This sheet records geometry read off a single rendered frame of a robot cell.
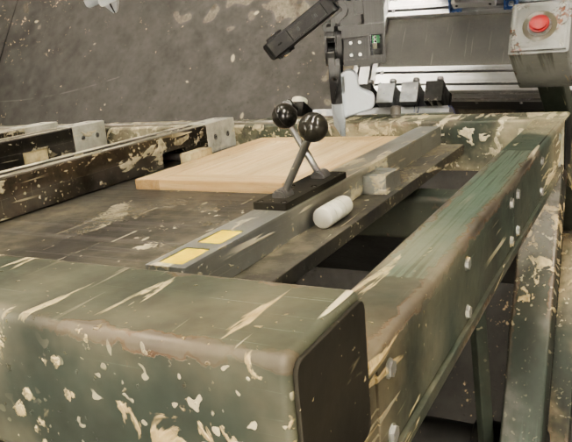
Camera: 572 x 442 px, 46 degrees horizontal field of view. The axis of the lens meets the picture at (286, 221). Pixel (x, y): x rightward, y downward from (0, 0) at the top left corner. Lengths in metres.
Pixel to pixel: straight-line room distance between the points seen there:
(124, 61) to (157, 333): 3.08
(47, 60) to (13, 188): 2.61
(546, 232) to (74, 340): 1.23
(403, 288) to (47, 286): 0.27
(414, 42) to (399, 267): 1.91
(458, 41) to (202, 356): 2.13
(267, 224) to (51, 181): 0.55
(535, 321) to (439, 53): 1.19
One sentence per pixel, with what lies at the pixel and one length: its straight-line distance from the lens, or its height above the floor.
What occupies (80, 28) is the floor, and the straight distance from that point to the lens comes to 3.74.
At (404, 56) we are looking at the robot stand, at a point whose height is 0.21.
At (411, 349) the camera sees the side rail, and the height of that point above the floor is 1.75.
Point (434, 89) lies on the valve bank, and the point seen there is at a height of 0.76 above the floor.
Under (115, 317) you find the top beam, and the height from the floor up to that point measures 1.95.
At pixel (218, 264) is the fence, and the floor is 1.66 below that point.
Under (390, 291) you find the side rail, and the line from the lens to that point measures 0.55.
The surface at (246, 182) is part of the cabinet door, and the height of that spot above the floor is 1.31.
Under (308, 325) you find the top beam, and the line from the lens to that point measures 0.37.
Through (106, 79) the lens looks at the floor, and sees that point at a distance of 3.46.
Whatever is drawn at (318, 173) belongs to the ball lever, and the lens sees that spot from 0.99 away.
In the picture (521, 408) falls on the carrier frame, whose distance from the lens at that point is 1.49.
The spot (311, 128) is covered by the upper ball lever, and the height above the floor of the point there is 1.56.
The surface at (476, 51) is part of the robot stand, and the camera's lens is 2.39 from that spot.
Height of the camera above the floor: 2.27
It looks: 59 degrees down
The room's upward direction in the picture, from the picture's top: 60 degrees counter-clockwise
